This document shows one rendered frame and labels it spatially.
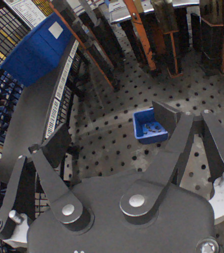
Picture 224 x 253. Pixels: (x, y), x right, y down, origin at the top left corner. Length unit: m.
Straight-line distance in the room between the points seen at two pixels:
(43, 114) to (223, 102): 0.61
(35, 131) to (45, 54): 0.21
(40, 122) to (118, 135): 0.35
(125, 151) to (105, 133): 0.13
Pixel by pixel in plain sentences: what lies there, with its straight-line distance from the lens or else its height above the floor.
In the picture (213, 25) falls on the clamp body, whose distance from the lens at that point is 0.54.
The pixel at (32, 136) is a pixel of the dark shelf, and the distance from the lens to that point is 0.28.
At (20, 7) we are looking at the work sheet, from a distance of 0.83.
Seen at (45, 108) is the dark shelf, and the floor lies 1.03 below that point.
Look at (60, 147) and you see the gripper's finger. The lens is 0.17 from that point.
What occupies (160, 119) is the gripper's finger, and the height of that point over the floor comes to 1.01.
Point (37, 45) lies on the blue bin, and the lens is 0.38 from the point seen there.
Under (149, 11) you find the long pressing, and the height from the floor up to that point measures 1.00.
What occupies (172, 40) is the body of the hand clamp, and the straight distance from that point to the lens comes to 0.54.
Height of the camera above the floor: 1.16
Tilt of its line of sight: 54 degrees down
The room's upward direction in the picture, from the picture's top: 46 degrees counter-clockwise
